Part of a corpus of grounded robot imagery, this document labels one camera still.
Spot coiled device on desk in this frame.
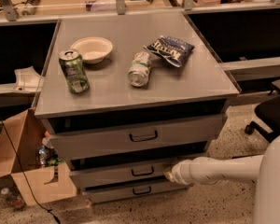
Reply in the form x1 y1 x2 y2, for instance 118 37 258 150
21 0 40 16

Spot blue chip bag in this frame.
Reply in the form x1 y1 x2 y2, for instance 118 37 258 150
144 35 194 67

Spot black office chair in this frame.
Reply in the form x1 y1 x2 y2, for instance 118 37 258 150
244 77 280 144

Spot upright green soda can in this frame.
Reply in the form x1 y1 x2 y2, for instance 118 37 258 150
59 49 89 94

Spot grey drawer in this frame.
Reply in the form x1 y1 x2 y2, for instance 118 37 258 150
68 152 206 190
49 114 227 160
81 175 189 203

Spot white paper bowl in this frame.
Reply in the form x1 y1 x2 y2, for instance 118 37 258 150
71 37 113 64

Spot lying white green can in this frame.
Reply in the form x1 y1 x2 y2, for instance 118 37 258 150
128 51 151 87

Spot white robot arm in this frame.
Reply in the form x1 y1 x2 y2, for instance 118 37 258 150
164 135 280 224

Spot grey top drawer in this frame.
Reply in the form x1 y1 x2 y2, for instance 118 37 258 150
49 114 227 160

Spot bottles inside cardboard box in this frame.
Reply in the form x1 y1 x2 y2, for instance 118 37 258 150
37 131 63 168

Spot grey bottom drawer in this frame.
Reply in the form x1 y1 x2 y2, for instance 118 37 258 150
81 175 189 203

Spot grey drawer cabinet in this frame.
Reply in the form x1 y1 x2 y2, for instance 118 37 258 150
34 10 241 203

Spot black cable on floor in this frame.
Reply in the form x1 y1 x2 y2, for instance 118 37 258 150
0 100 62 224

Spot plastic bottle on floor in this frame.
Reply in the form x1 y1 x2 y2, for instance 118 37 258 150
1 188 25 210

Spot brown cardboard box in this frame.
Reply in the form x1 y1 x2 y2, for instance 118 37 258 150
0 109 77 205

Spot white bracket on shelf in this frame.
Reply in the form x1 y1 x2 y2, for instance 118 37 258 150
13 66 44 92

